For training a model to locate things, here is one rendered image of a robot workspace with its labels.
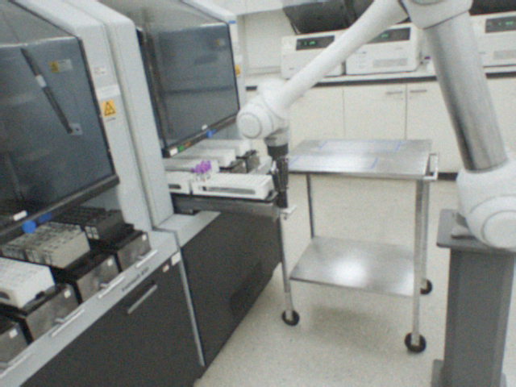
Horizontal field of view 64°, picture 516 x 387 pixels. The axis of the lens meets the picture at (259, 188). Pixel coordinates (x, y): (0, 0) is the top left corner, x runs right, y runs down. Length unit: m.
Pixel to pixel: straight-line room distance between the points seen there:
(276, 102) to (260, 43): 3.42
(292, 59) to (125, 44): 2.49
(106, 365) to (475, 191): 1.11
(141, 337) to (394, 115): 2.78
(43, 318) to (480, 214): 1.09
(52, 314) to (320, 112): 3.02
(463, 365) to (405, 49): 2.49
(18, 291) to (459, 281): 1.25
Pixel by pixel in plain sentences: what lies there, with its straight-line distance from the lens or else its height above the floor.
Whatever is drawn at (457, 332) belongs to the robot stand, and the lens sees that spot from 1.61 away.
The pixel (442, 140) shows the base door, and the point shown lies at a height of 0.35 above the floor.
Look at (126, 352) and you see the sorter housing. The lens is 1.43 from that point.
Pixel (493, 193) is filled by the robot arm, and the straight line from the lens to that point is 1.14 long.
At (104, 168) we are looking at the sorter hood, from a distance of 1.34.
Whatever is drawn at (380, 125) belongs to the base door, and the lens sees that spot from 3.68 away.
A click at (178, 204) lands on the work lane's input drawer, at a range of 1.62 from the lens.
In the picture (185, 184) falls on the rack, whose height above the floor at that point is 0.85.
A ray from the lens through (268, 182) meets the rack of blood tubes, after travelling 1.46.
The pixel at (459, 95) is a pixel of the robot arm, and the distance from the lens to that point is 1.10.
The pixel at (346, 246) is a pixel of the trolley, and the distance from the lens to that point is 2.19.
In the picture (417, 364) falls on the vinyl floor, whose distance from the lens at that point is 1.98.
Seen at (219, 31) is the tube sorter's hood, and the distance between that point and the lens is 1.93.
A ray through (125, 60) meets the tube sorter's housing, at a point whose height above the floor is 1.32.
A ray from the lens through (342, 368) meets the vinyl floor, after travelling 1.93.
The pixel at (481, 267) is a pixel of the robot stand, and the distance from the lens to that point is 1.46.
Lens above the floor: 1.37
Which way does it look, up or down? 21 degrees down
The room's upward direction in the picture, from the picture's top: 7 degrees counter-clockwise
